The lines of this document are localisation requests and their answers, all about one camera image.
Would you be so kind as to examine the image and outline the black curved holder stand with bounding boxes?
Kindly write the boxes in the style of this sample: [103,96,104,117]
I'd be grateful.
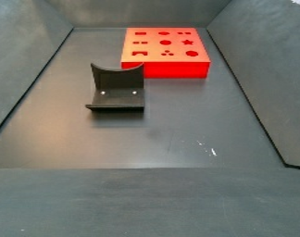
[85,64,144,111]

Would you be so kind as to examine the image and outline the red shape sorter box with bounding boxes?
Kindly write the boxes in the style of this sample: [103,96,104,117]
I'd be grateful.
[120,28,210,79]

